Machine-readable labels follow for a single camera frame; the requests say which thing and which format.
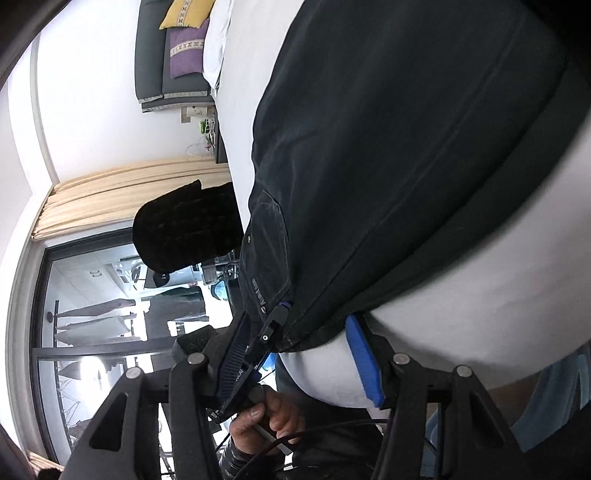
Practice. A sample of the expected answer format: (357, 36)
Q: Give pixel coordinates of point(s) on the black hanging coat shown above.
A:
(184, 230)

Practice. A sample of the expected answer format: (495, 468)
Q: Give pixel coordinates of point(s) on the yellow patterned pillow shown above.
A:
(184, 14)

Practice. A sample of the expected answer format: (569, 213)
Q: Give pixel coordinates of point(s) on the purple patterned pillow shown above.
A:
(184, 60)

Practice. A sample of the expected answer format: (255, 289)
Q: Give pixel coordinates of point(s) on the person's left forearm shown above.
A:
(323, 457)

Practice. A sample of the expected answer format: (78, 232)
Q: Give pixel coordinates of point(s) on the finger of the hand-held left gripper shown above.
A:
(270, 332)

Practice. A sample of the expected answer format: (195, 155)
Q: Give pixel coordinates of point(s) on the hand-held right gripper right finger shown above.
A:
(364, 360)

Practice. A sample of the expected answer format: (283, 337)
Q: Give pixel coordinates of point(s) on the glass sliding door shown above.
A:
(92, 295)

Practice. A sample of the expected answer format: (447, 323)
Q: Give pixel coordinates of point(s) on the white pillow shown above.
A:
(214, 41)

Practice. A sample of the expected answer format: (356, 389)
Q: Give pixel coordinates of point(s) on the grey upholstered headboard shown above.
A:
(150, 55)

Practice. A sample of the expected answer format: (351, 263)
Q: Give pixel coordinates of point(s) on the black pants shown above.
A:
(392, 161)

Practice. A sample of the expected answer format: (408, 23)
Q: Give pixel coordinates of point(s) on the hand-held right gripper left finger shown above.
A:
(229, 364)

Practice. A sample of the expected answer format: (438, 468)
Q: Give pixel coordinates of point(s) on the bed with white sheet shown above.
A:
(461, 323)

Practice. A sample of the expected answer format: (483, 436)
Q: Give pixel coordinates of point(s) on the beige curtain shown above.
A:
(115, 194)

